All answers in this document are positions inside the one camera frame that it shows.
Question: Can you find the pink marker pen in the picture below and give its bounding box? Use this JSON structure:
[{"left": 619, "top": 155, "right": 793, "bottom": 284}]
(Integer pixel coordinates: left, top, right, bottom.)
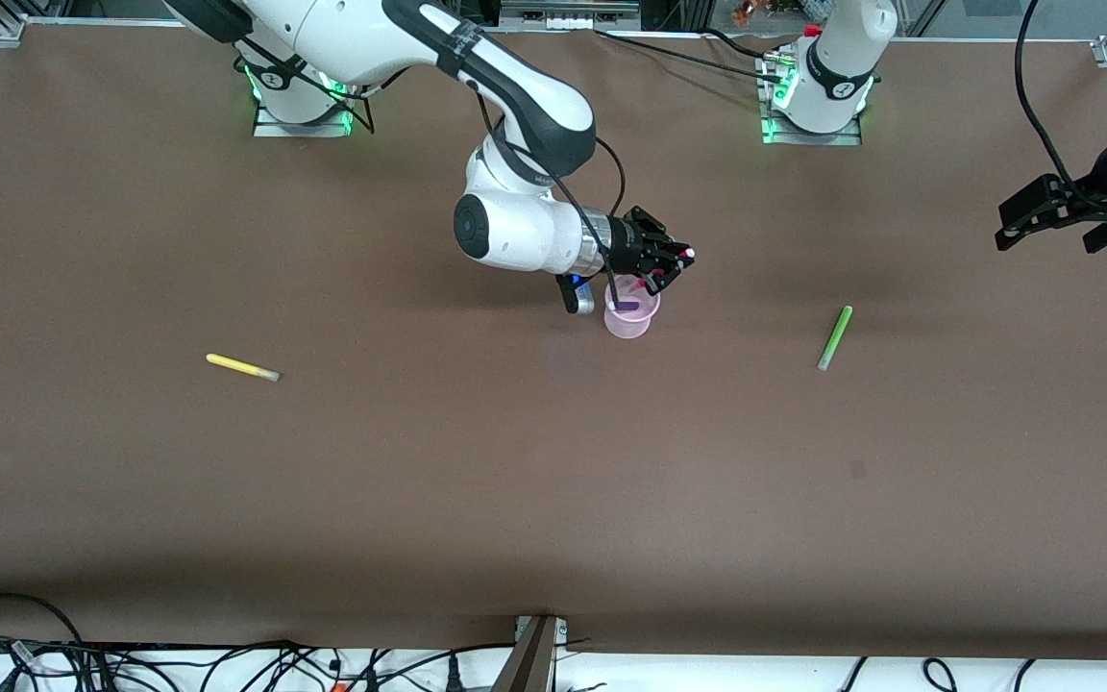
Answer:
[{"left": 643, "top": 247, "right": 697, "bottom": 291}]

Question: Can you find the pink plastic cup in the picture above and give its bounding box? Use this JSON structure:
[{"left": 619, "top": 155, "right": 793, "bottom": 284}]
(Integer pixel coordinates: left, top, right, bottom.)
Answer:
[{"left": 604, "top": 279, "right": 662, "bottom": 339}]

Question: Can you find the green marker pen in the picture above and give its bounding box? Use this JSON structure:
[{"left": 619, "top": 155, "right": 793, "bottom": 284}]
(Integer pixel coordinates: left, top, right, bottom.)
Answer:
[{"left": 817, "top": 306, "right": 854, "bottom": 373}]

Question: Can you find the grey power strip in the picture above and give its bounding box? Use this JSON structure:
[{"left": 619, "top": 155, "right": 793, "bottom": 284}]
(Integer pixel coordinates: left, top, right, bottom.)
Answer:
[{"left": 500, "top": 0, "right": 641, "bottom": 30}]

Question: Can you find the brown table cover sheet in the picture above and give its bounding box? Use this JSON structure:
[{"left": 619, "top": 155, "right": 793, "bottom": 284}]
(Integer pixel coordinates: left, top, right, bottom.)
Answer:
[{"left": 0, "top": 19, "right": 1107, "bottom": 664}]

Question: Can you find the yellow marker pen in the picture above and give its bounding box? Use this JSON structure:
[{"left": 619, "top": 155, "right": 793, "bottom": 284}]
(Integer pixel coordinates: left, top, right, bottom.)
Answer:
[{"left": 206, "top": 353, "right": 282, "bottom": 383}]

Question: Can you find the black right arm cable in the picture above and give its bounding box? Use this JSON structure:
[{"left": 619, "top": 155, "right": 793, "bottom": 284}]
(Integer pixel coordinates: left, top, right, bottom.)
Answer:
[{"left": 457, "top": 29, "right": 627, "bottom": 309}]

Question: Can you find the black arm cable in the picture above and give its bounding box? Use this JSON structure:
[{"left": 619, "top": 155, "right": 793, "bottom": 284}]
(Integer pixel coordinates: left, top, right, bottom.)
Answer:
[
  {"left": 1015, "top": 0, "right": 1083, "bottom": 193},
  {"left": 457, "top": 29, "right": 627, "bottom": 309}
]

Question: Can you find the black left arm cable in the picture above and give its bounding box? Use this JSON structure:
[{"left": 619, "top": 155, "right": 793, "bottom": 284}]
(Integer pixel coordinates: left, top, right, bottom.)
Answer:
[{"left": 1015, "top": 0, "right": 1083, "bottom": 193}]

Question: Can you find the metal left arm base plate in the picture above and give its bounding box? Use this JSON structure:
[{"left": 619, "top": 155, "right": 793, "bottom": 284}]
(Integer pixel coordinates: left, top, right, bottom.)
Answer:
[{"left": 761, "top": 113, "right": 864, "bottom": 147}]

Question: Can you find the long black table cable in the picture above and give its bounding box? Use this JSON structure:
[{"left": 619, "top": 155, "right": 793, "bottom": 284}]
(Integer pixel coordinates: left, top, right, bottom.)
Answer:
[{"left": 595, "top": 29, "right": 790, "bottom": 78}]

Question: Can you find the short black table cable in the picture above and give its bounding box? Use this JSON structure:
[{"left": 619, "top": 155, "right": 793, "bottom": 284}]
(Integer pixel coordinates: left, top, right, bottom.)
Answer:
[{"left": 702, "top": 27, "right": 777, "bottom": 61}]

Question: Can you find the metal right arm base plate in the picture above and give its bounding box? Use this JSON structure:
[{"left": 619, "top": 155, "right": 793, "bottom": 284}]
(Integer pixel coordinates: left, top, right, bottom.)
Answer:
[{"left": 253, "top": 96, "right": 356, "bottom": 139}]

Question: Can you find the aluminium profile post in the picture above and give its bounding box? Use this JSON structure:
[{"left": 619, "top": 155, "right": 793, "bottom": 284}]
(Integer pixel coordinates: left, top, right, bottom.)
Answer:
[{"left": 492, "top": 615, "right": 570, "bottom": 692}]

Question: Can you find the black looped floor cable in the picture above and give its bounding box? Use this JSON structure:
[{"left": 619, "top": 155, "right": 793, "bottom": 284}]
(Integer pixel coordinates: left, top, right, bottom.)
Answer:
[{"left": 0, "top": 592, "right": 84, "bottom": 664}]

